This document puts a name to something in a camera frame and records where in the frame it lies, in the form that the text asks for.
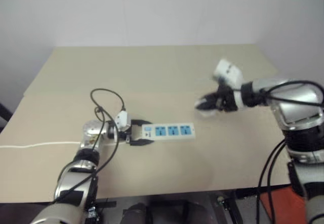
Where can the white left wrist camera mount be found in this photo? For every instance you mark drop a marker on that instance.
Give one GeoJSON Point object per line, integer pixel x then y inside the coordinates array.
{"type": "Point", "coordinates": [122, 120]}

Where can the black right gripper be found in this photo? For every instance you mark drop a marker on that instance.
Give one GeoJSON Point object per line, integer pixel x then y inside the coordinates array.
{"type": "Point", "coordinates": [226, 100]}

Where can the white charger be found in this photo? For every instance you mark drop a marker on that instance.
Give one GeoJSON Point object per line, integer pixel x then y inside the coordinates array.
{"type": "Point", "coordinates": [205, 114]}

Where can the white power strip blue sockets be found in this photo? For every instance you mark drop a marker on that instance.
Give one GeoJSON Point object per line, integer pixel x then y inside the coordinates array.
{"type": "Point", "coordinates": [172, 131]}

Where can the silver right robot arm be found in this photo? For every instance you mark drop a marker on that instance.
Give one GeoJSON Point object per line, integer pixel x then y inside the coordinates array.
{"type": "Point", "coordinates": [301, 93]}

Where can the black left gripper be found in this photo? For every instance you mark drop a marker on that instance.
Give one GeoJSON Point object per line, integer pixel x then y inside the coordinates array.
{"type": "Point", "coordinates": [125, 136]}

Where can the orange red object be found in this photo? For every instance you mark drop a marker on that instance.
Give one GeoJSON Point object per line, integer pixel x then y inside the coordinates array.
{"type": "Point", "coordinates": [286, 206]}

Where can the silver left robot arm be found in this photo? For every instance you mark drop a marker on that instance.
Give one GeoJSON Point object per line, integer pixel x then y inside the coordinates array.
{"type": "Point", "coordinates": [87, 133]}

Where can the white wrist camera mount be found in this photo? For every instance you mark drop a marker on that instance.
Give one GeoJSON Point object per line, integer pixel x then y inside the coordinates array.
{"type": "Point", "coordinates": [122, 120]}
{"type": "Point", "coordinates": [229, 72]}

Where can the dark chair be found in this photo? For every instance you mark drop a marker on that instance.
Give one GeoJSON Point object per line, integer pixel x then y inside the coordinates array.
{"type": "Point", "coordinates": [4, 116]}

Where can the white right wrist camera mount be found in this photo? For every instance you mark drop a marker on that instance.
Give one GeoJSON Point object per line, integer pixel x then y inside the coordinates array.
{"type": "Point", "coordinates": [229, 72]}

